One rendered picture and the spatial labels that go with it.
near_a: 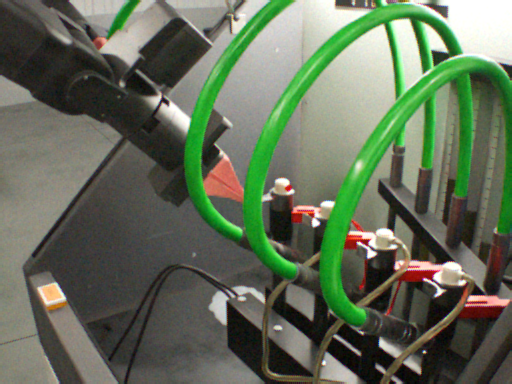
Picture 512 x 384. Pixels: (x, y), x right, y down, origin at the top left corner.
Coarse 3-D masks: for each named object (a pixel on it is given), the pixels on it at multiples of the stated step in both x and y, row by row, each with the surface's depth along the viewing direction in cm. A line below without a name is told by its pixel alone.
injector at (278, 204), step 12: (276, 204) 62; (288, 204) 62; (276, 216) 62; (288, 216) 62; (276, 228) 63; (288, 228) 63; (276, 240) 63; (288, 240) 64; (276, 276) 66; (276, 300) 67; (276, 312) 68
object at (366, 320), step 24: (432, 72) 34; (456, 72) 34; (480, 72) 37; (504, 72) 38; (408, 96) 33; (504, 96) 40; (384, 120) 33; (408, 120) 33; (504, 120) 42; (384, 144) 32; (360, 168) 32; (360, 192) 32; (504, 192) 45; (336, 216) 33; (504, 216) 46; (336, 240) 33; (504, 240) 47; (336, 264) 33; (504, 264) 48; (336, 288) 34; (336, 312) 36; (360, 312) 37; (384, 336) 40; (408, 336) 41
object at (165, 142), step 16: (160, 112) 50; (176, 112) 52; (144, 128) 51; (160, 128) 51; (176, 128) 52; (208, 128) 53; (224, 128) 53; (144, 144) 51; (160, 144) 51; (176, 144) 52; (208, 144) 52; (160, 160) 53; (176, 160) 53; (160, 176) 55; (176, 176) 53; (160, 192) 53
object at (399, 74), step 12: (132, 0) 57; (384, 0) 63; (120, 12) 58; (120, 24) 58; (384, 24) 65; (108, 36) 59; (396, 36) 65; (396, 48) 66; (396, 60) 67; (396, 72) 67; (396, 84) 68; (396, 96) 69; (396, 144) 71
